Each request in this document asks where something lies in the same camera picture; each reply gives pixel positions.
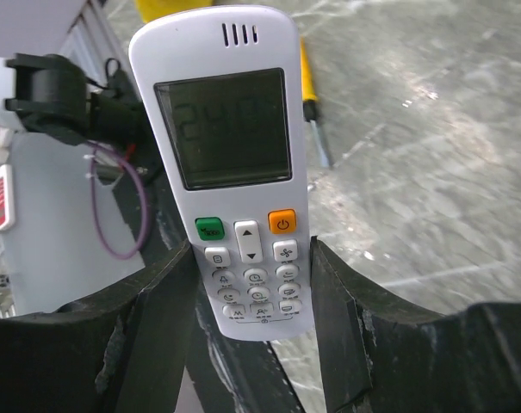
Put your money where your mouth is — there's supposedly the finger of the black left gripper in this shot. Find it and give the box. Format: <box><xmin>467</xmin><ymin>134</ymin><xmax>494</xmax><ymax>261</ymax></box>
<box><xmin>150</xmin><ymin>176</ymin><xmax>303</xmax><ymax>413</ymax></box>

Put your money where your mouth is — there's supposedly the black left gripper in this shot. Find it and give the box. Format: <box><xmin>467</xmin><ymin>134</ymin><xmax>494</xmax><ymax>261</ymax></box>
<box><xmin>87</xmin><ymin>58</ymin><xmax>162</xmax><ymax>186</ymax></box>

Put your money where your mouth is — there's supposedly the yellow handled screwdriver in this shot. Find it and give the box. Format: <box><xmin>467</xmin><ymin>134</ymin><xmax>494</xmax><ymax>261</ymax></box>
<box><xmin>300</xmin><ymin>39</ymin><xmax>332</xmax><ymax>169</ymax></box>

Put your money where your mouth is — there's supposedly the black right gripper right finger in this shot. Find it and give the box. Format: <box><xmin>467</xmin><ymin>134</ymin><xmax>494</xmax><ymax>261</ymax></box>
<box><xmin>310</xmin><ymin>239</ymin><xmax>521</xmax><ymax>412</ymax></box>

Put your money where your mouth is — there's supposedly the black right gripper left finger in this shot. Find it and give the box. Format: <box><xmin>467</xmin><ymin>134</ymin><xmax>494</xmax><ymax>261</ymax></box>
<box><xmin>0</xmin><ymin>243</ymin><xmax>199</xmax><ymax>412</ymax></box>

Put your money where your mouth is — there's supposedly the yellow napa cabbage toy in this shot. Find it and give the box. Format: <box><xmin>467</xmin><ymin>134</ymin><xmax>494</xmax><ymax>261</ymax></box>
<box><xmin>134</xmin><ymin>0</ymin><xmax>214</xmax><ymax>23</ymax></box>

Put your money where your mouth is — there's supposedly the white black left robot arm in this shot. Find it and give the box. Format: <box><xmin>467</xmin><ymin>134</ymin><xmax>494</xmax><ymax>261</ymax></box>
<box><xmin>0</xmin><ymin>54</ymin><xmax>302</xmax><ymax>412</ymax></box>

